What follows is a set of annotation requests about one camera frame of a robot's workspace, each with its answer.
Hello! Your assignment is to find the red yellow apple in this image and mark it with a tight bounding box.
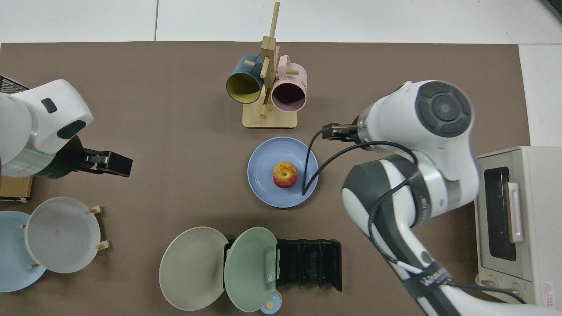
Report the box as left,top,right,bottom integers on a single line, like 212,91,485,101
273,162,298,189

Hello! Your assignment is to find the white plate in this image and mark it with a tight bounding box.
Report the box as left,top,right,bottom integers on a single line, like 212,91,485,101
25,197,101,274

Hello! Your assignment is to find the wooden plate rack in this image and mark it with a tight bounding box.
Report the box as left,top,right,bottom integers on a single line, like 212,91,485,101
20,205,110,269

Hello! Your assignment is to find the light blue plate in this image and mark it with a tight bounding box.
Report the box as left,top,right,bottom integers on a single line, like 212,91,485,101
0,211,47,293

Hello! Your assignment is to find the beige plate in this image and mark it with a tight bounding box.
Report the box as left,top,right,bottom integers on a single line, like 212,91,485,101
159,226,230,312

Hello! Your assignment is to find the black dish rack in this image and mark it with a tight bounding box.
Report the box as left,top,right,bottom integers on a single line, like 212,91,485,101
224,239,342,292

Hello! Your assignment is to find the green plate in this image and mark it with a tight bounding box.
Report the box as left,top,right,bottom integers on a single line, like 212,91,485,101
224,226,278,312

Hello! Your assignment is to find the brown tablecloth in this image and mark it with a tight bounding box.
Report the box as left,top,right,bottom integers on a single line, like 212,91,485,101
0,41,531,316

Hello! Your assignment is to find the wooden cup stand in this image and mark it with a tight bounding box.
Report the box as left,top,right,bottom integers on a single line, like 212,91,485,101
242,1,298,129

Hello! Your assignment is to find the pink mug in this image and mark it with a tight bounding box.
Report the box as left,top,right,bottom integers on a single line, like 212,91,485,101
270,55,308,113

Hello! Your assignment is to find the dark teal mug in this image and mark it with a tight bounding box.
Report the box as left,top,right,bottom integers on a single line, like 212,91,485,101
226,54,265,105

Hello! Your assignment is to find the small blue round thing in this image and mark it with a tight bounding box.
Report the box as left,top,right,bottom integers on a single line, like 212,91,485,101
260,292,282,315

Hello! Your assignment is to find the pale toaster oven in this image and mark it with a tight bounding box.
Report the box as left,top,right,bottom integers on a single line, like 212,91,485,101
474,146,562,306

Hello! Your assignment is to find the dark corner object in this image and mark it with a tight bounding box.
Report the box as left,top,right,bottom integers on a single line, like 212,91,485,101
539,0,562,22

